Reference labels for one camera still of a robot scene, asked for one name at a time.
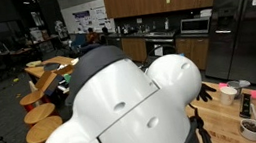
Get black dishwasher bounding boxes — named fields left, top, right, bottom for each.
left=106, top=35, right=124, bottom=53

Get open cardboard box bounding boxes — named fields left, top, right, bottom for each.
left=32, top=63, right=79, bottom=99

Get small pink sponge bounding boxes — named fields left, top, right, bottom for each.
left=218, top=81, right=229, bottom=89

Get stack of books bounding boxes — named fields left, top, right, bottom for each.
left=56, top=81, right=73, bottom=95

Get black round pan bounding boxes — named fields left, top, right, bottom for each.
left=42, top=61, right=62, bottom=73

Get black snack bar packet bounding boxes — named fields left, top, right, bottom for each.
left=236, top=91, right=256, bottom=120

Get white bowl of dark food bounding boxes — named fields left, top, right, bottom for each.
left=237, top=116, right=256, bottom=143

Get black glove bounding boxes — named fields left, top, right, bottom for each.
left=193, top=80, right=219, bottom=104

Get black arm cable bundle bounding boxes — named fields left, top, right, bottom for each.
left=186, top=102, right=215, bottom=143

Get pale yellow plate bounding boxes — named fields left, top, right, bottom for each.
left=25, top=59, right=43, bottom=69

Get plain white paper cup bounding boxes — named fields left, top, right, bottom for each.
left=218, top=84, right=241, bottom=108

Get grey metal bowl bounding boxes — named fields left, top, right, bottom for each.
left=225, top=77, right=253, bottom=97

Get round wooden stool red legs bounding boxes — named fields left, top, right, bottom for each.
left=21, top=101, right=59, bottom=129
left=23, top=114, right=66, bottom=143
left=18, top=88, right=52, bottom=115

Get wooden base cabinet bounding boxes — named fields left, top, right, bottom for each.
left=173, top=33, right=213, bottom=75
left=119, top=34, right=150, bottom=66

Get white bottle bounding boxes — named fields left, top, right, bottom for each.
left=163, top=17, right=171, bottom=31

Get whiteboard with posters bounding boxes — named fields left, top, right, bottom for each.
left=59, top=0, right=116, bottom=41

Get white folded towel stack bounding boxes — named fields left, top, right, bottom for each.
left=198, top=7, right=214, bottom=19

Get black oven range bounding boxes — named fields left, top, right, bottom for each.
left=143, top=27, right=181, bottom=63

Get seated person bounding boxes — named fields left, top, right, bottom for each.
left=78, top=26, right=103, bottom=54

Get silver microwave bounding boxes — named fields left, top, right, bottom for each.
left=178, top=15, right=213, bottom=38

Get small white paper sign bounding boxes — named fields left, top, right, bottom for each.
left=153, top=43, right=165, bottom=58

